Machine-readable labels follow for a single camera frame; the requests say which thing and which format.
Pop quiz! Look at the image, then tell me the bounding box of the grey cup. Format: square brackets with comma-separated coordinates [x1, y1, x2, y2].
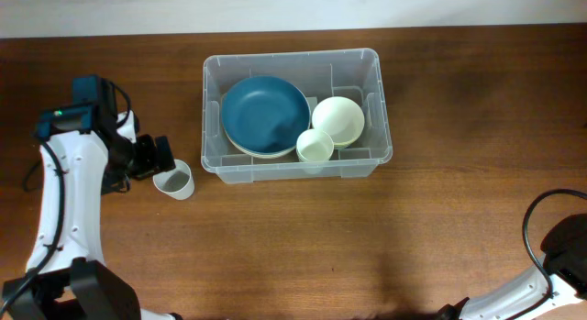
[152, 160, 195, 200]

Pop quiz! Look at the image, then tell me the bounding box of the beige plate bowl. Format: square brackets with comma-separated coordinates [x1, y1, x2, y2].
[229, 139, 294, 159]
[224, 127, 301, 159]

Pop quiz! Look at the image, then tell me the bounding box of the blue plate bowl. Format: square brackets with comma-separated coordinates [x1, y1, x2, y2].
[221, 76, 311, 136]

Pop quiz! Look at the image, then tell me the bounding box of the cream white cup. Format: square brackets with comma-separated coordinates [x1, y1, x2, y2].
[296, 128, 334, 162]

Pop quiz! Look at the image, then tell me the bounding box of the white small bowl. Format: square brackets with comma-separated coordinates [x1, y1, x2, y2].
[312, 96, 365, 142]

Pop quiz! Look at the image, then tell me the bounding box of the mint green cup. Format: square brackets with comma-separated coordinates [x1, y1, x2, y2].
[299, 158, 327, 175]

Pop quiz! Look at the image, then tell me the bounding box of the yellow small bowl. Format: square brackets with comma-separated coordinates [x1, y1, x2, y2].
[333, 137, 360, 149]

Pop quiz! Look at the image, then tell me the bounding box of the mint green small bowl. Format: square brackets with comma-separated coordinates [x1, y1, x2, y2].
[334, 144, 352, 150]

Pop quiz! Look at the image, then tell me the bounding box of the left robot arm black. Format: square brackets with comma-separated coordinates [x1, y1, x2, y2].
[1, 105, 177, 319]

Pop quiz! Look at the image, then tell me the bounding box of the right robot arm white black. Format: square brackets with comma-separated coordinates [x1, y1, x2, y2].
[433, 214, 586, 320]

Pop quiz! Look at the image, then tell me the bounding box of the white label in container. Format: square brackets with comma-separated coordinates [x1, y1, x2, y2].
[306, 97, 317, 111]

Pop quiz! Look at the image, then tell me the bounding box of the clear plastic storage container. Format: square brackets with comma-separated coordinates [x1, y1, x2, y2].
[201, 48, 393, 184]

